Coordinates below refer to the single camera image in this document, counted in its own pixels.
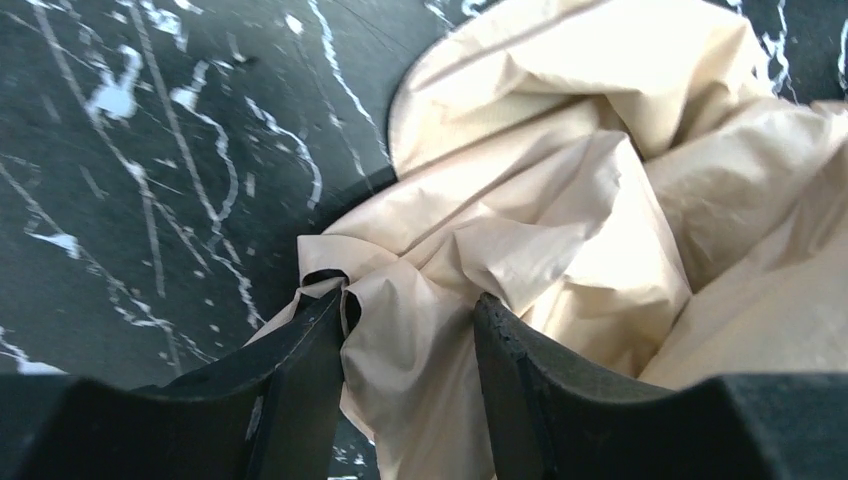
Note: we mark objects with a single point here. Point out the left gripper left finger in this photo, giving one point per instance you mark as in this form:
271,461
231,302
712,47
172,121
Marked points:
266,411

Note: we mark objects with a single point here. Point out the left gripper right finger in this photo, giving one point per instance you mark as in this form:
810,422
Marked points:
553,414

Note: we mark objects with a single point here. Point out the beige and black folding umbrella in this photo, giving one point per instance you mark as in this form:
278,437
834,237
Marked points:
618,176

